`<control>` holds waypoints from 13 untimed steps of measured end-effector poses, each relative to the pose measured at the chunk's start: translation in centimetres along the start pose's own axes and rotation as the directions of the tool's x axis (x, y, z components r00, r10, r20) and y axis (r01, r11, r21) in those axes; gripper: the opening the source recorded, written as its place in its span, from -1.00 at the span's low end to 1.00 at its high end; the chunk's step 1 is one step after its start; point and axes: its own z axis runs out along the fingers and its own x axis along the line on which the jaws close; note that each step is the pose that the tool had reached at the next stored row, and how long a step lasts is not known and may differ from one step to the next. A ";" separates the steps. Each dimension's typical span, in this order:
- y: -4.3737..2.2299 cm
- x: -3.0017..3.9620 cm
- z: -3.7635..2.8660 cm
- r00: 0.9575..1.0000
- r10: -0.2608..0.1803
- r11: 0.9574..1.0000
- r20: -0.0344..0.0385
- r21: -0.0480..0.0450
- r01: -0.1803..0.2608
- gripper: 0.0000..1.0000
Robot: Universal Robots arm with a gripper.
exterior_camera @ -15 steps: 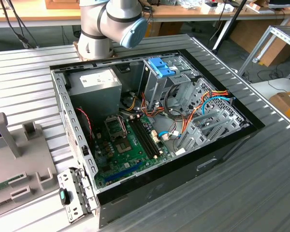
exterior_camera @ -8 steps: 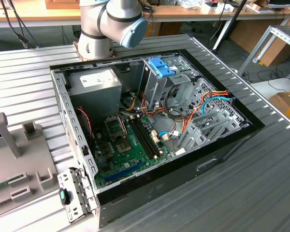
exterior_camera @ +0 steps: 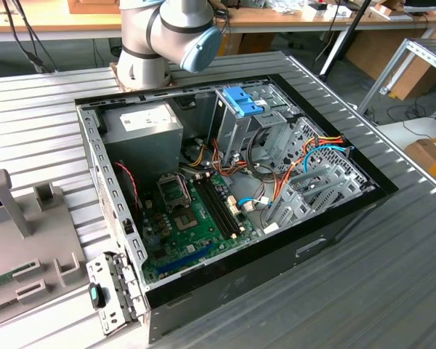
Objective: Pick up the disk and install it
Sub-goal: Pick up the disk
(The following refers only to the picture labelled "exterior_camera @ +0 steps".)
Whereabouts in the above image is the light blue data wire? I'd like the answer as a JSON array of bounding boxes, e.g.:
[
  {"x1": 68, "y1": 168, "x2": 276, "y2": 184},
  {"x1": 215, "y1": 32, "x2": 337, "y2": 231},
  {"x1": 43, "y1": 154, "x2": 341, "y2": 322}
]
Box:
[
  {"x1": 302, "y1": 144, "x2": 354, "y2": 175},
  {"x1": 238, "y1": 196, "x2": 273, "y2": 212}
]

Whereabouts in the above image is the orange yellow red power wire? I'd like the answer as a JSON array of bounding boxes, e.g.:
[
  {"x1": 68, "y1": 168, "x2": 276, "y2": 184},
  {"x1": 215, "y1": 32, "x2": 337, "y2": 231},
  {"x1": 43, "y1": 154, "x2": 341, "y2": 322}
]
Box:
[{"x1": 272, "y1": 133, "x2": 346, "y2": 204}]

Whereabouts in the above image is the silver disk bay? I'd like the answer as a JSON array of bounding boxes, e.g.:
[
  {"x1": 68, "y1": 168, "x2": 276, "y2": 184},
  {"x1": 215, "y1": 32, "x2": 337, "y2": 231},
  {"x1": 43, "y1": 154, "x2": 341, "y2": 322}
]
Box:
[{"x1": 263, "y1": 116, "x2": 378, "y2": 236}]

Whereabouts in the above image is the black RAM slot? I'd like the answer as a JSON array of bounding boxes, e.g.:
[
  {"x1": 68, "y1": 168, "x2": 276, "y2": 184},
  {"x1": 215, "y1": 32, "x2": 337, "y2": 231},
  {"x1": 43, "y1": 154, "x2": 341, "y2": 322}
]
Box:
[
  {"x1": 203, "y1": 174, "x2": 245, "y2": 236},
  {"x1": 194, "y1": 177, "x2": 234, "y2": 239}
]

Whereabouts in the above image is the silver drive cage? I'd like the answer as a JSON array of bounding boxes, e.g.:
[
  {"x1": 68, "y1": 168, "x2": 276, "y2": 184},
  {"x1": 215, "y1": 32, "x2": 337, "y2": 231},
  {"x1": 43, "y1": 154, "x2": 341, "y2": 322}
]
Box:
[{"x1": 206, "y1": 85, "x2": 299, "y2": 165}]

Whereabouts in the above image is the metal socket cover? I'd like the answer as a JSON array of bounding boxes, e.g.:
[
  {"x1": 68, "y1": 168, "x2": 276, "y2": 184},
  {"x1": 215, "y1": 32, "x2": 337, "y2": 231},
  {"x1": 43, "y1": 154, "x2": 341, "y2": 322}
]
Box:
[{"x1": 156, "y1": 173, "x2": 190, "y2": 212}]

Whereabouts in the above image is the CPU socket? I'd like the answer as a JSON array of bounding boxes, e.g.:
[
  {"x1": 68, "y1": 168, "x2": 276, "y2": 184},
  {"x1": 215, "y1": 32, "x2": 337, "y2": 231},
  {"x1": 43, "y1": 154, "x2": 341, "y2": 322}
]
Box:
[{"x1": 171, "y1": 205, "x2": 200, "y2": 234}]

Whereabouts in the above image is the blue plastic drive latch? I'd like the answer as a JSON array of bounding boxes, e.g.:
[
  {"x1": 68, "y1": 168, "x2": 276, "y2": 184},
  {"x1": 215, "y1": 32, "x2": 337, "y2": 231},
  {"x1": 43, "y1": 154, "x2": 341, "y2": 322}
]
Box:
[{"x1": 220, "y1": 85, "x2": 268, "y2": 118}]

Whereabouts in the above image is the green motherboard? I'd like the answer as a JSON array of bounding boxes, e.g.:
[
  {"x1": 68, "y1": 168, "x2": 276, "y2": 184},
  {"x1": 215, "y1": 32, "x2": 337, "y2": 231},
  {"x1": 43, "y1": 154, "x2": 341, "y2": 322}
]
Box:
[{"x1": 140, "y1": 170, "x2": 261, "y2": 286}]

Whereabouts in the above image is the grey power supply unit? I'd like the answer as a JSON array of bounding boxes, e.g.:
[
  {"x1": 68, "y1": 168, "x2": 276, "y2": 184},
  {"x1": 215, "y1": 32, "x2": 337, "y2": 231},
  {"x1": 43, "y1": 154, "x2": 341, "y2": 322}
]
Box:
[{"x1": 100, "y1": 100, "x2": 185, "y2": 190}]

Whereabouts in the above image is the blue expansion slot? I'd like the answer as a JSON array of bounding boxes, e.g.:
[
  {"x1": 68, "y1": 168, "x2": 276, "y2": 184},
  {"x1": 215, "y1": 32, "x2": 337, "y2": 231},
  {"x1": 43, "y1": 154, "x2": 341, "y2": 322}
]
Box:
[{"x1": 156, "y1": 242, "x2": 215, "y2": 276}]

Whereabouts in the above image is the black open PC case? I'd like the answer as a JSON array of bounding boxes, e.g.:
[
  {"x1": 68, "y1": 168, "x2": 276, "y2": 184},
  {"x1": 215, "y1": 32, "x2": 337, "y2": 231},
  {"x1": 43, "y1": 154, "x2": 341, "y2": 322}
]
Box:
[{"x1": 74, "y1": 73, "x2": 400, "y2": 345}]

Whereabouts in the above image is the brown box under desk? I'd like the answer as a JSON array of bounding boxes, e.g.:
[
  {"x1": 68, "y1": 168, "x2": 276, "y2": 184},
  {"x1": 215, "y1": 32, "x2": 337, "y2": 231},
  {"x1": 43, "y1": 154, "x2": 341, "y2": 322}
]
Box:
[{"x1": 223, "y1": 32, "x2": 277, "y2": 56}]

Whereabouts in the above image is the light wooden desk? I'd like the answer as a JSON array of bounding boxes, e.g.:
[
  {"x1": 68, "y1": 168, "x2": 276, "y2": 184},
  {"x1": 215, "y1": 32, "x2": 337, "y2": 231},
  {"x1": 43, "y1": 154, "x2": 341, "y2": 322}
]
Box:
[
  {"x1": 221, "y1": 0, "x2": 436, "y2": 37},
  {"x1": 0, "y1": 0, "x2": 123, "y2": 43}
]

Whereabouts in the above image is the grey parts rack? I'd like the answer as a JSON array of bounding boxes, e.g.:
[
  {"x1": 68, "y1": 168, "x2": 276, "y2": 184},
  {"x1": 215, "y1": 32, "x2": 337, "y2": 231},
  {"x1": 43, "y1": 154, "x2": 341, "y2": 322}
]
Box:
[{"x1": 0, "y1": 169, "x2": 89, "y2": 317}]

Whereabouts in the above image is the black stand pole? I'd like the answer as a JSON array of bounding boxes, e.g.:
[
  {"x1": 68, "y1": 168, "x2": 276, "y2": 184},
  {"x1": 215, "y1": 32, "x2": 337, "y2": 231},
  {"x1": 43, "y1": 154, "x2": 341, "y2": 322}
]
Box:
[{"x1": 318, "y1": 0, "x2": 372, "y2": 77}]

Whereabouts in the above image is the white low table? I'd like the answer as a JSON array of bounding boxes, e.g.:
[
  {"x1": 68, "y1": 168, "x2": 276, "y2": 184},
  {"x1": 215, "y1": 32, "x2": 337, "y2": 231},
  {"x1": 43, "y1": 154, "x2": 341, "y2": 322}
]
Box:
[{"x1": 377, "y1": 118, "x2": 436, "y2": 156}]

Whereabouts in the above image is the brown cardboard box yellow tape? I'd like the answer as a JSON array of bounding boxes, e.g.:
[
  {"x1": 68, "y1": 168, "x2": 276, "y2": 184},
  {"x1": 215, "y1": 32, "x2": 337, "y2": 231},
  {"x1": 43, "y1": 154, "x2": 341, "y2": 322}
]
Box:
[{"x1": 403, "y1": 136, "x2": 436, "y2": 190}]

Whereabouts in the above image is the small brown box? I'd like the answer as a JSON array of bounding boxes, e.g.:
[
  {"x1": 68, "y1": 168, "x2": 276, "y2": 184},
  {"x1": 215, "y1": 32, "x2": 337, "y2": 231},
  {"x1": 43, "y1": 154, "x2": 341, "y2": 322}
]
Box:
[{"x1": 67, "y1": 0, "x2": 121, "y2": 15}]

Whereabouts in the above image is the wooden block stand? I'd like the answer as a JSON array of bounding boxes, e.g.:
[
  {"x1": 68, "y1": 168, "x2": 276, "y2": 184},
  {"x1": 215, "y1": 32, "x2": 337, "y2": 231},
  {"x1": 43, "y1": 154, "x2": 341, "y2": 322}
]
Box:
[{"x1": 370, "y1": 0, "x2": 412, "y2": 21}]

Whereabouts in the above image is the green RAM stick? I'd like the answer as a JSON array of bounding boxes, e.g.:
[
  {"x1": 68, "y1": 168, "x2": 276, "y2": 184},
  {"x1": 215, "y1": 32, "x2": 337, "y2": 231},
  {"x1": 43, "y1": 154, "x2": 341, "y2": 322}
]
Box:
[{"x1": 0, "y1": 265, "x2": 36, "y2": 292}]

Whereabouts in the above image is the black monitor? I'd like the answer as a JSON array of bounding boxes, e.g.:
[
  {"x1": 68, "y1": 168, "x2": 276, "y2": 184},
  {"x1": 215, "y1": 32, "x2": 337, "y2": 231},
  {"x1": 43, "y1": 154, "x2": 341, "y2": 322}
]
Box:
[{"x1": 403, "y1": 0, "x2": 436, "y2": 16}]

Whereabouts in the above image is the multicolour power wire bundle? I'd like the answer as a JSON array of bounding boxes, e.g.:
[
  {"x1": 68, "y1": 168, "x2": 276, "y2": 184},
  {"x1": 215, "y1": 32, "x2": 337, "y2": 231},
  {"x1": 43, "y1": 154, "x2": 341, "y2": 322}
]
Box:
[{"x1": 210, "y1": 137, "x2": 277, "y2": 182}]

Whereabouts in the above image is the yellow black wire bundle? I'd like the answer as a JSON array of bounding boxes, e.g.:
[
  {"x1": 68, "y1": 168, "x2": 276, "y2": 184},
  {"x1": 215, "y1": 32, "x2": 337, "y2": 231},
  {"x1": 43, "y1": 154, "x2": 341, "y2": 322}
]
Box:
[{"x1": 181, "y1": 137, "x2": 206, "y2": 168}]

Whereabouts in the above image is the thick black cable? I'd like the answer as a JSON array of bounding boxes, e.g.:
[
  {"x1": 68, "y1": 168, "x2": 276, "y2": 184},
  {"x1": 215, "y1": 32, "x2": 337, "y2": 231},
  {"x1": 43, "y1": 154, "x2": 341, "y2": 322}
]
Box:
[{"x1": 246, "y1": 125, "x2": 277, "y2": 177}]

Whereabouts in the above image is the red black twisted wire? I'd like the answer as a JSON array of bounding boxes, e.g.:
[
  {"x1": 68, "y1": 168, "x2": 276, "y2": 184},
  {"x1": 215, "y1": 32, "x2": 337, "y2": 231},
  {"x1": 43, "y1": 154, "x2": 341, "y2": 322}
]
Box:
[{"x1": 113, "y1": 161, "x2": 142, "y2": 219}]

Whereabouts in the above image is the square brown base plate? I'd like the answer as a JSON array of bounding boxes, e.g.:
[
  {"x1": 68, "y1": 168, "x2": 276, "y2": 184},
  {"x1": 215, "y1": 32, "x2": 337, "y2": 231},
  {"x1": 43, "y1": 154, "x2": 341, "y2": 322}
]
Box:
[{"x1": 110, "y1": 61, "x2": 177, "y2": 92}]

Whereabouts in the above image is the silver slot cover bracket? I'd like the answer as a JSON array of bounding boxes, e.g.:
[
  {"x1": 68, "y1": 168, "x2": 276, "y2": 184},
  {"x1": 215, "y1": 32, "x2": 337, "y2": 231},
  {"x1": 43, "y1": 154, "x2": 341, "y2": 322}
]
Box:
[{"x1": 86, "y1": 251, "x2": 148, "y2": 336}]

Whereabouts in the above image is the black tool with blue ring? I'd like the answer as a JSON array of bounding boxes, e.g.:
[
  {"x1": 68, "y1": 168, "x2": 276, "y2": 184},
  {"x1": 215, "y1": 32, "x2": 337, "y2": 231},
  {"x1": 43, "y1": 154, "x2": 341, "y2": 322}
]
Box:
[{"x1": 88, "y1": 282, "x2": 109, "y2": 310}]

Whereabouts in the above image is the aluminium frame rack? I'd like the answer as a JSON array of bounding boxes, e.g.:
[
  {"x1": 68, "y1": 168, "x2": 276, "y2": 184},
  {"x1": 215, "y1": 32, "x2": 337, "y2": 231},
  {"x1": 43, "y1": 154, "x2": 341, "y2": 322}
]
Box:
[{"x1": 358, "y1": 38, "x2": 436, "y2": 121}]

